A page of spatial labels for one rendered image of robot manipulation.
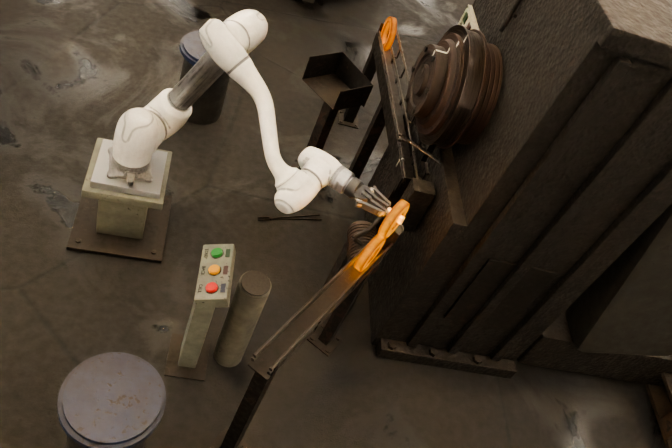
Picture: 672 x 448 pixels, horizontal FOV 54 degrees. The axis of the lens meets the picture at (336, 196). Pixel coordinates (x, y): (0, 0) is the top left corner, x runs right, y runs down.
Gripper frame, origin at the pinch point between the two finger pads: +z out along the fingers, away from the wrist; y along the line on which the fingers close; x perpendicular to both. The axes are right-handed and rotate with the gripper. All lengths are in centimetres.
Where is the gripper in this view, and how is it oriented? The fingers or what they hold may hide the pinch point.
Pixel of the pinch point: (394, 215)
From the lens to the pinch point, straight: 233.7
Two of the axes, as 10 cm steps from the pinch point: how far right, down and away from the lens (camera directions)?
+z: 8.0, 5.5, -2.4
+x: 2.7, -6.9, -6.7
